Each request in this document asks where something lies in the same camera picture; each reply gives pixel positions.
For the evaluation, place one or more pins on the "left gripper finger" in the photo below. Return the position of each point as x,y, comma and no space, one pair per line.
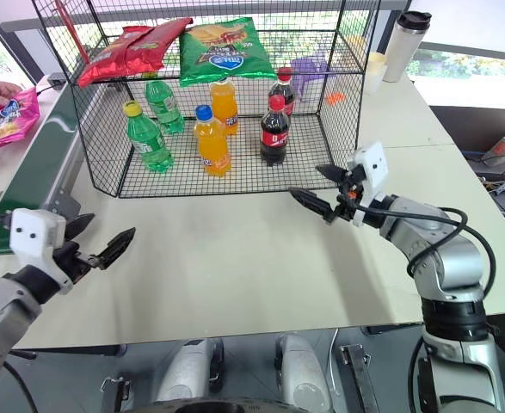
78,224
116,247

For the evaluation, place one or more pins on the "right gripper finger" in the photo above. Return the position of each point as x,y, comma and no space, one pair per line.
331,172
314,203

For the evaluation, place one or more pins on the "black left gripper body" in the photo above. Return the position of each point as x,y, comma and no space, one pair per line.
73,260

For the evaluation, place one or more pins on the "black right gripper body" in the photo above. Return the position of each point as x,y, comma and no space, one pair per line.
347,202

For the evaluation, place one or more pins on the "pink chips bag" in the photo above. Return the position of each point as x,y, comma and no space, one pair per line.
9,122

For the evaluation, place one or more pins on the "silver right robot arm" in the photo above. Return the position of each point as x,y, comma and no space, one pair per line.
445,262

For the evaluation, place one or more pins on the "green conveyor belt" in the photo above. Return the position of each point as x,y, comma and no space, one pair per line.
41,150

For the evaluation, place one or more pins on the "cola bottle red cap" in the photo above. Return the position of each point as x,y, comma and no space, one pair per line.
274,137
283,94

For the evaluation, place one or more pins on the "small orange object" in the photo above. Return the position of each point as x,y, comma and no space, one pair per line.
336,99

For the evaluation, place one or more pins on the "purple plastic object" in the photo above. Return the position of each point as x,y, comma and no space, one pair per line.
310,73

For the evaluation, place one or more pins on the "green soda bottle yellow cap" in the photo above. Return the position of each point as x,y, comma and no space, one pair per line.
146,142

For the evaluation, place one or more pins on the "pale yellow cup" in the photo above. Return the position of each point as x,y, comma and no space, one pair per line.
374,73

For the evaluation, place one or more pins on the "orange soda bottle blue cap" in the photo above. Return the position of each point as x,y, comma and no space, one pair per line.
212,146

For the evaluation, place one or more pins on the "silver robot leg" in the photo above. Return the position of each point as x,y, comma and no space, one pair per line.
301,374
187,370

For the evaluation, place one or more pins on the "white tumbler black lid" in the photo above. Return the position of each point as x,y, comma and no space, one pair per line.
400,47

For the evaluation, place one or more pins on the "small black box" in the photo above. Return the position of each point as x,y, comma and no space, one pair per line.
56,79

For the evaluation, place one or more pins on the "green chips bag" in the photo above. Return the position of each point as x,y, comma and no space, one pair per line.
222,56

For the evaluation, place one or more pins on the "red chips bag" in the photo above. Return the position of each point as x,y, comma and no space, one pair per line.
166,36
106,64

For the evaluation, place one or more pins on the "grey device red label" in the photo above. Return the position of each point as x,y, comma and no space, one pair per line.
503,148

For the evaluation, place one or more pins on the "red pole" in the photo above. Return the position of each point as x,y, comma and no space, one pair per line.
73,32

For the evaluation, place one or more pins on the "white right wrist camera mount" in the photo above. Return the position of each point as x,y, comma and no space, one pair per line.
373,172

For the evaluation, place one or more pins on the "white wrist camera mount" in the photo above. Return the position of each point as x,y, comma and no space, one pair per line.
30,238
373,172

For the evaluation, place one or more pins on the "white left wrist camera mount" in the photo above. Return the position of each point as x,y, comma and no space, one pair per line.
30,238

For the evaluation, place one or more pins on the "black metal bracket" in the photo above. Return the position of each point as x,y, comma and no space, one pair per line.
118,393
357,374

